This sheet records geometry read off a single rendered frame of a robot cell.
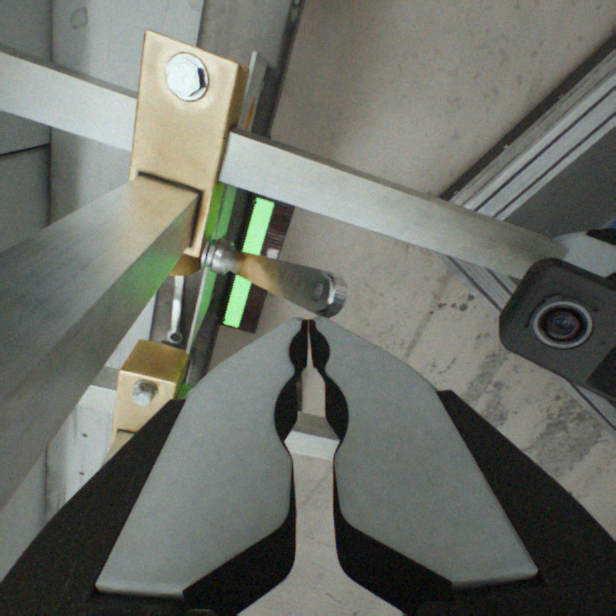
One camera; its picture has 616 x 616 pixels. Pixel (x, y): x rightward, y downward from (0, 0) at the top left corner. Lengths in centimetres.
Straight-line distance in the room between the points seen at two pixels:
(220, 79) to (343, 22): 89
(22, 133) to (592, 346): 52
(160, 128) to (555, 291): 22
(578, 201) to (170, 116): 100
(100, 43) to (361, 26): 72
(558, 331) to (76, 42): 51
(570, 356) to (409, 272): 107
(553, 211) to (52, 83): 101
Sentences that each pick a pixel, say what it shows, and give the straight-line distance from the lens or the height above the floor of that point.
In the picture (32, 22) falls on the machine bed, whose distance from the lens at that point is 53.
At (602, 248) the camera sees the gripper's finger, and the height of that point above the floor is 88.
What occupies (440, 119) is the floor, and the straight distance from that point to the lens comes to 117.
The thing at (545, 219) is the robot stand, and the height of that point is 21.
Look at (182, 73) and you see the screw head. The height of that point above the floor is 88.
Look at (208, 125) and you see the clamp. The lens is 25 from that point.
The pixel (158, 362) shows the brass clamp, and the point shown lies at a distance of 39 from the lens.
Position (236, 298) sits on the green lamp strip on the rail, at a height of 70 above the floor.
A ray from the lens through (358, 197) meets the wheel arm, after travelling 26.
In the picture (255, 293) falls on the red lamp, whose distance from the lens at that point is 47.
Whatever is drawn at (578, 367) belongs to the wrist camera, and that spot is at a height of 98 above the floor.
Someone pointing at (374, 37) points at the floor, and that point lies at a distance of 113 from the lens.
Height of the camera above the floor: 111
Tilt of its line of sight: 61 degrees down
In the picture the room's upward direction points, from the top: 178 degrees clockwise
